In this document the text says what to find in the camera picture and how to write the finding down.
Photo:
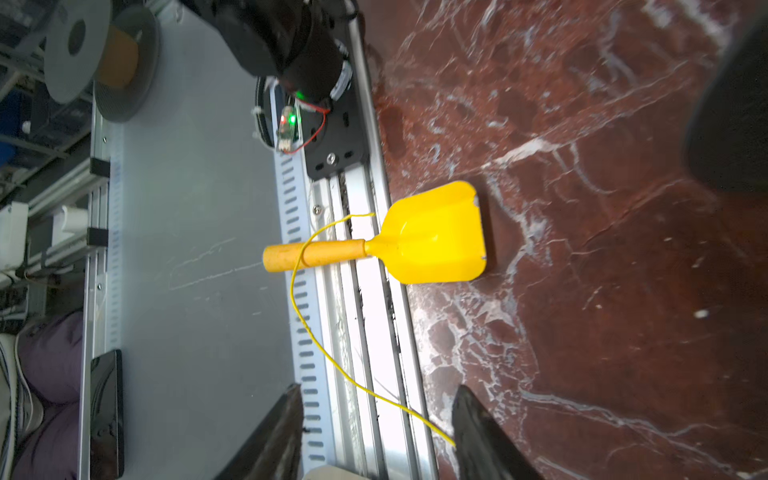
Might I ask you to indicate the grey perforated cable spool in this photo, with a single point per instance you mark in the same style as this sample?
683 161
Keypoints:
725 142

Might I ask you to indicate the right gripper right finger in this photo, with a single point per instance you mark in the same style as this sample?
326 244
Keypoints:
483 450

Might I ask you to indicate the cardboard spool behind table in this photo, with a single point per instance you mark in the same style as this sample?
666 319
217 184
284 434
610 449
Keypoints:
88 45

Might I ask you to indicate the green circuit board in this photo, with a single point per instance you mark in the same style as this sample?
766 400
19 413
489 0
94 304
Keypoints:
287 129

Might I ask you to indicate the yellow plastic scoop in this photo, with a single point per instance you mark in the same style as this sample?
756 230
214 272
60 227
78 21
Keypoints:
432 237

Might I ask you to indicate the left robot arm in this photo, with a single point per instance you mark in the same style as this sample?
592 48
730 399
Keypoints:
297 42

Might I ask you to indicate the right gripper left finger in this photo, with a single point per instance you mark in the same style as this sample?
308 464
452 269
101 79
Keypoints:
273 450

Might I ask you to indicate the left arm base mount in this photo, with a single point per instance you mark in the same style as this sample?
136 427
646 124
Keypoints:
338 139

